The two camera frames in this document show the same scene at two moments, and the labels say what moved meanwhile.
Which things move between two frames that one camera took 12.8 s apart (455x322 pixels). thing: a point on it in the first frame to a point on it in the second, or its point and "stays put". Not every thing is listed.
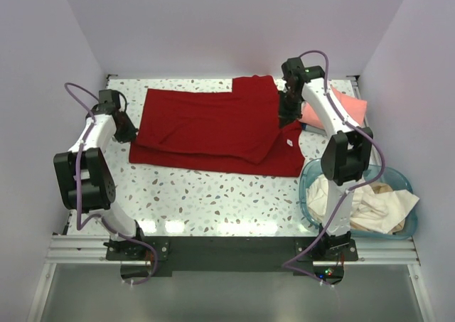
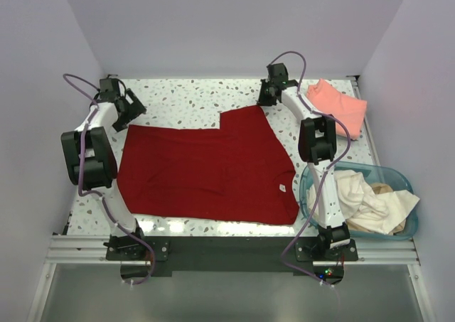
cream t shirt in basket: (376, 206) stays put
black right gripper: (286, 116) to (261, 101)
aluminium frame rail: (92, 250) stays put
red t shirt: (237, 131) to (236, 174)
